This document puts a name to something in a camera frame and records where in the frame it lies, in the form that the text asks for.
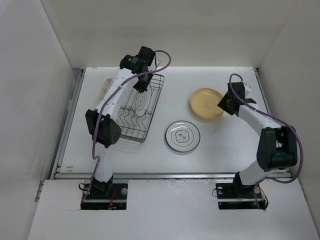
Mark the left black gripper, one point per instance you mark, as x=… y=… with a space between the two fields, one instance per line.
x=142 y=87

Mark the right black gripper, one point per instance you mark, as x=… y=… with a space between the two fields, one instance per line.
x=223 y=104

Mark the yellow-backed white plate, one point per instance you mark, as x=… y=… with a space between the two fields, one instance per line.
x=142 y=102

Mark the plain cream plate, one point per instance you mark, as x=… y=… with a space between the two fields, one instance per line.
x=215 y=118

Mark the yellow deep plate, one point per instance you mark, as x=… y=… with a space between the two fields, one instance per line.
x=206 y=102

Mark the white plate green lettered rim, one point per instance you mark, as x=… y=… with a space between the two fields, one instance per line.
x=182 y=136

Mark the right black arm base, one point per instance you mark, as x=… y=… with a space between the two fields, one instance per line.
x=253 y=198

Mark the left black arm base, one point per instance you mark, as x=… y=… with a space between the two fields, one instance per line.
x=111 y=195

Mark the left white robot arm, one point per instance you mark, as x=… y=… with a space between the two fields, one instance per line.
x=135 y=73

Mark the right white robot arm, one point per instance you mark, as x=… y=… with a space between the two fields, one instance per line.
x=277 y=145

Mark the cream plastic cutlery holder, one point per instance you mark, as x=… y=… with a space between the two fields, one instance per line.
x=104 y=88

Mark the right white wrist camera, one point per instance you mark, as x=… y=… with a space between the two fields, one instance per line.
x=247 y=90

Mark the grey wire dish rack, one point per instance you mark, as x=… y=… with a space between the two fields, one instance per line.
x=135 y=128

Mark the aluminium table rail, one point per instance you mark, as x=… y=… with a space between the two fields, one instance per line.
x=227 y=143

